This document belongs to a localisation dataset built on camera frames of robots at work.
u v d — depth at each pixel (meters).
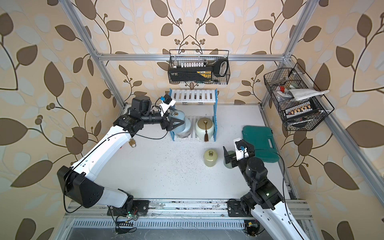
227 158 0.63
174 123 0.66
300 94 0.64
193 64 0.83
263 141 0.94
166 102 0.61
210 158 0.84
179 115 0.69
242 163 0.61
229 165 0.91
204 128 0.91
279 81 0.86
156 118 0.62
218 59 0.87
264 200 0.50
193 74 0.82
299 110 0.68
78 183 0.39
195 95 1.20
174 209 0.75
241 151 0.57
